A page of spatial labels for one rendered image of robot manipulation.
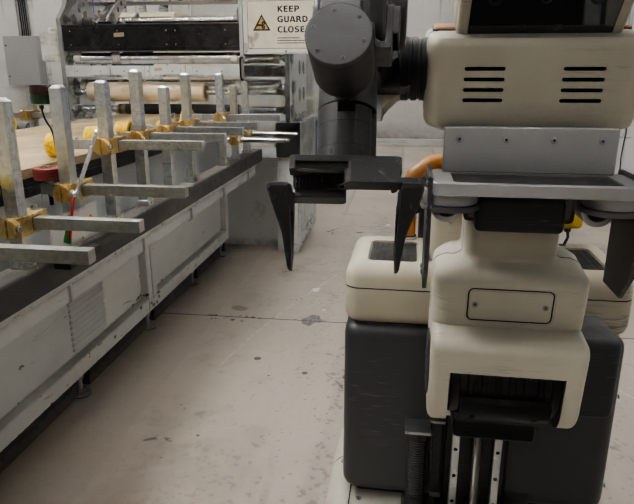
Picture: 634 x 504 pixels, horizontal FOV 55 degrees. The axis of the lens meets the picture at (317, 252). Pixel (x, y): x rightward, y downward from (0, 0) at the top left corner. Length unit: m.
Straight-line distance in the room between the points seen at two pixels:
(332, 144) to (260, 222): 3.68
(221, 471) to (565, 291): 1.33
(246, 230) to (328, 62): 3.78
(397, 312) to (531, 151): 0.48
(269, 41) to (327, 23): 3.40
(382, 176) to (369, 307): 0.68
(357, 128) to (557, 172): 0.37
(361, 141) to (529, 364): 0.48
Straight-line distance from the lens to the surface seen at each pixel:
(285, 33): 3.92
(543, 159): 0.86
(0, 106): 1.60
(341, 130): 0.57
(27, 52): 11.82
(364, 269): 1.18
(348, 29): 0.53
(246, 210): 4.23
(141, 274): 2.88
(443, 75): 0.85
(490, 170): 0.85
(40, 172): 1.90
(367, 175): 0.54
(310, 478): 1.94
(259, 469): 1.99
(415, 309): 1.20
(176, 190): 1.75
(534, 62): 0.86
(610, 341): 1.11
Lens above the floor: 1.17
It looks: 17 degrees down
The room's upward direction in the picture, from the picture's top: straight up
